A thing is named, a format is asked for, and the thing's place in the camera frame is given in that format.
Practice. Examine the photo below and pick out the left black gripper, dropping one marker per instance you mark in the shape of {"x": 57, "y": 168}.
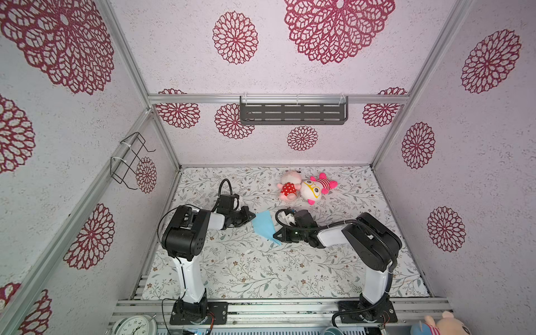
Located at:
{"x": 246, "y": 214}

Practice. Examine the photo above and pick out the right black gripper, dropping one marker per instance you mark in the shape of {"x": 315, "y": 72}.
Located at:
{"x": 285, "y": 236}

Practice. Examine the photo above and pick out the light blue paper sheet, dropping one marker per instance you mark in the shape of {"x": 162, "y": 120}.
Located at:
{"x": 263, "y": 226}

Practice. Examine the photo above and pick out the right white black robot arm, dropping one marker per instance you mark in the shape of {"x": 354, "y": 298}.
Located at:
{"x": 375, "y": 244}

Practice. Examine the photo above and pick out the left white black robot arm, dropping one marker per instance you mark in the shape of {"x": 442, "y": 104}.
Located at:
{"x": 182, "y": 232}

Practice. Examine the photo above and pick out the yellow face plush doll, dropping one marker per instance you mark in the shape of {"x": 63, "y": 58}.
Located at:
{"x": 313, "y": 189}

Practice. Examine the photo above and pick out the floral patterned table mat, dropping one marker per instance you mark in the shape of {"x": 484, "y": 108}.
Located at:
{"x": 238, "y": 263}

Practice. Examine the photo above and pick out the pink plush doll red dress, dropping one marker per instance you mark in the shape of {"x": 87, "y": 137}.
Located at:
{"x": 290, "y": 186}

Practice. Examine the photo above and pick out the teal round cup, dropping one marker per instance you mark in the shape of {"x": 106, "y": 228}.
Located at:
{"x": 331, "y": 331}

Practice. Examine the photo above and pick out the blue plush toy foreground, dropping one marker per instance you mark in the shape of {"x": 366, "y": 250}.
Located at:
{"x": 419, "y": 328}

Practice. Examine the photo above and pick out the white analog clock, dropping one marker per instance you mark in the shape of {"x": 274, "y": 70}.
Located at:
{"x": 136, "y": 325}

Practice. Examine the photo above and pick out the pink plush toy foreground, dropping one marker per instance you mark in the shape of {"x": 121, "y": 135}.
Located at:
{"x": 448, "y": 324}

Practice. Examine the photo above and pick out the grey slotted wall shelf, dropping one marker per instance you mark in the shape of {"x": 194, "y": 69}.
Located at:
{"x": 293, "y": 114}

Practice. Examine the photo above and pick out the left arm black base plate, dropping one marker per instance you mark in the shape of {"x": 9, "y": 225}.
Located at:
{"x": 203, "y": 313}

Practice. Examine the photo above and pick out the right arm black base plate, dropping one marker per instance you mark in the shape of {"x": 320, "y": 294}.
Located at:
{"x": 357, "y": 312}

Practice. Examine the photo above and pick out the black wire wall rack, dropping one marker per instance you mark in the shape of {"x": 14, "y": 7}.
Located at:
{"x": 134, "y": 169}

